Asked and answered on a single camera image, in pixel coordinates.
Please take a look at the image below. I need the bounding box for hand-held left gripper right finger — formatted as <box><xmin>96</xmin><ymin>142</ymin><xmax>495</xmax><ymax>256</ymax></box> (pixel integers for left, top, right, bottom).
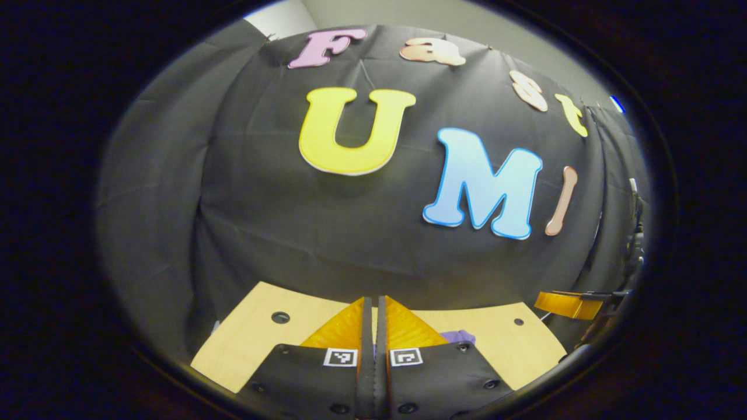
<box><xmin>376</xmin><ymin>296</ymin><xmax>514</xmax><ymax>420</ymax></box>

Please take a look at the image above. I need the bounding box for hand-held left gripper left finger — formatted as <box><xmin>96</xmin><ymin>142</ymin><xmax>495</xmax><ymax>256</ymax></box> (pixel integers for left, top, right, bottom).
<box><xmin>236</xmin><ymin>296</ymin><xmax>375</xmax><ymax>420</ymax></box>

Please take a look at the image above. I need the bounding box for purple button shirt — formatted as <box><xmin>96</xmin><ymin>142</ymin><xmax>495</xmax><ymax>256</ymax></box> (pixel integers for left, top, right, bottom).
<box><xmin>439</xmin><ymin>329</ymin><xmax>477</xmax><ymax>347</ymax></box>

